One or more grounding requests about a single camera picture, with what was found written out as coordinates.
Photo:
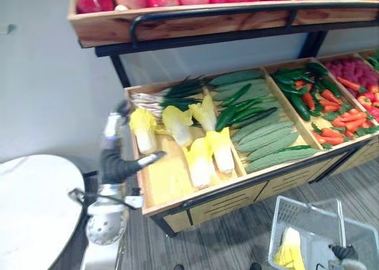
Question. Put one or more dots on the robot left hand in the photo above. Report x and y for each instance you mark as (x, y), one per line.
(114, 163)

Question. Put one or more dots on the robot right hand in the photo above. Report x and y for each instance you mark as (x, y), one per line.
(345, 253)

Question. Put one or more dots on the white shopping basket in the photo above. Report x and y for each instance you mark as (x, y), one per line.
(319, 219)

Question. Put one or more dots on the robot left arm silver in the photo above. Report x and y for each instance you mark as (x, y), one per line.
(106, 222)

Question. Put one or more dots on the wooden vegetable bin cabinet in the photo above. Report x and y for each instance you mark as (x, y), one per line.
(234, 199)

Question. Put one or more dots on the napa cabbage yellow white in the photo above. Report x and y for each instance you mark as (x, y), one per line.
(145, 136)
(180, 131)
(291, 246)
(199, 166)
(223, 154)
(207, 116)

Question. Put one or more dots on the white round table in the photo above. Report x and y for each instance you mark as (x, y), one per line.
(35, 205)

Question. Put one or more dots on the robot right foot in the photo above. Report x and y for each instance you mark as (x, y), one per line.
(255, 266)

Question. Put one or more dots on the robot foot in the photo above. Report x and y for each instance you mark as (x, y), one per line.
(178, 267)
(255, 266)

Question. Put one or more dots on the bundle of green scallions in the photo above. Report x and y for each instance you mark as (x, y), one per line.
(180, 93)

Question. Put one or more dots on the bumpy green bitter melon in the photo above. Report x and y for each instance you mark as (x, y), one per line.
(276, 120)
(263, 152)
(266, 141)
(281, 159)
(263, 131)

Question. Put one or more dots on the orange carrot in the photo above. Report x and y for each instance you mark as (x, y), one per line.
(331, 96)
(328, 105)
(350, 83)
(346, 123)
(308, 100)
(352, 116)
(331, 133)
(327, 140)

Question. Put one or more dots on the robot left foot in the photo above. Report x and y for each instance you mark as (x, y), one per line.
(178, 267)

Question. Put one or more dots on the smooth light green loofah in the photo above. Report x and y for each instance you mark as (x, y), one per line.
(234, 76)
(257, 85)
(261, 93)

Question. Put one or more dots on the red bell pepper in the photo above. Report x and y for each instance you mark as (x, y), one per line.
(364, 100)

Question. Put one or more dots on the upper wooden shelf tray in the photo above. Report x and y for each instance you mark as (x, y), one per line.
(183, 24)

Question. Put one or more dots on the white garlic bulb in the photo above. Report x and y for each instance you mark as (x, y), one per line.
(120, 8)

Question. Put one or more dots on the red chili pepper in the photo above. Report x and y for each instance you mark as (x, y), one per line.
(300, 84)

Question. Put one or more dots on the pile of magenta berries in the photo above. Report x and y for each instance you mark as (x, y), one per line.
(352, 68)

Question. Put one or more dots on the green leafy vegetables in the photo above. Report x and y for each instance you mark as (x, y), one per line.
(375, 61)

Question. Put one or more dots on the small wall fixture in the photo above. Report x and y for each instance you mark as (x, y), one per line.
(9, 28)

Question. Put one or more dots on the black metal stand frame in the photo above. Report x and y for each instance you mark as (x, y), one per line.
(207, 11)

